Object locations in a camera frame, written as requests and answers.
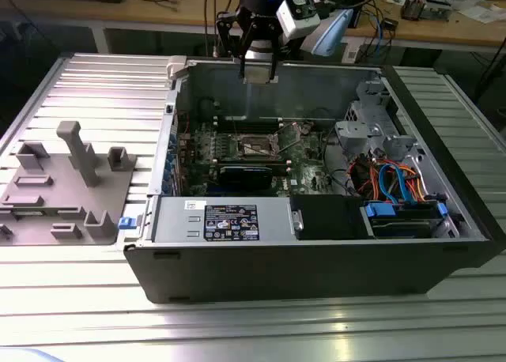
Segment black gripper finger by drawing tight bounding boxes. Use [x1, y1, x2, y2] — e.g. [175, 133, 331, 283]
[215, 10, 254, 81]
[255, 17, 286, 81]

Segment silver CPU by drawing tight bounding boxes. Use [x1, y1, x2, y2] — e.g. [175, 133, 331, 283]
[244, 70, 279, 85]

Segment black RAM slot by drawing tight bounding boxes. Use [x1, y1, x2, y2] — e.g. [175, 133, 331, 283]
[213, 123, 284, 134]
[215, 158, 293, 169]
[213, 115, 282, 125]

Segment CPU socket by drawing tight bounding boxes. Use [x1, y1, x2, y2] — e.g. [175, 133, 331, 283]
[235, 132, 279, 160]

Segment grey case latch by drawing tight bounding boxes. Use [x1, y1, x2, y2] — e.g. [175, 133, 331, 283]
[165, 55, 190, 81]

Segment pale blue teach pendant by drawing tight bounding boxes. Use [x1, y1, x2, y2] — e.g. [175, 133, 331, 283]
[306, 6, 355, 58]

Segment wooden desk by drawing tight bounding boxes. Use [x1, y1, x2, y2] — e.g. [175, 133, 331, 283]
[0, 0, 506, 55]

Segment grey metal drive cage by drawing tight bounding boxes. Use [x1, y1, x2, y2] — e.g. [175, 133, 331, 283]
[334, 80, 430, 169]

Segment green motherboard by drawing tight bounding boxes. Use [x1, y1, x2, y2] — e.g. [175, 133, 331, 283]
[176, 119, 345, 199]

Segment black graphics card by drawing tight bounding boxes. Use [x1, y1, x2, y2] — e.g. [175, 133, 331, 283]
[216, 163, 274, 191]

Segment electronic component assembly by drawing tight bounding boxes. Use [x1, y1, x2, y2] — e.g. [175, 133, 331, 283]
[401, 0, 451, 22]

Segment black drive bay box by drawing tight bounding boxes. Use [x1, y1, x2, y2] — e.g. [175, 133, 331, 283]
[289, 194, 376, 241]

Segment grey power supply unit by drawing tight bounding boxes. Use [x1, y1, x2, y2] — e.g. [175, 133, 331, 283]
[152, 195, 296, 244]

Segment hard disk in blue carrier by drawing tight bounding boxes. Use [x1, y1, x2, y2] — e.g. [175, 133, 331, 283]
[361, 201, 450, 240]

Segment black open PC case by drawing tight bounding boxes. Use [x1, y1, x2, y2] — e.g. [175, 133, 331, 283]
[123, 56, 506, 306]

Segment white paper sheets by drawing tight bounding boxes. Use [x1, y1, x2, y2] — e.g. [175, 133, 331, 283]
[466, 4, 506, 23]

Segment grey parts rack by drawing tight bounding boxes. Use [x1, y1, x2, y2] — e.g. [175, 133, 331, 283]
[0, 120, 138, 247]

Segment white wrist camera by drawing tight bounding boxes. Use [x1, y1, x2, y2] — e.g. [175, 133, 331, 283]
[275, 0, 322, 40]

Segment blue wire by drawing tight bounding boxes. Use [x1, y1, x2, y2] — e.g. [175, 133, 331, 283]
[377, 160, 410, 205]

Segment orange wire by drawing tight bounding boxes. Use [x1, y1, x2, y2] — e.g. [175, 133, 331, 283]
[397, 162, 428, 201]

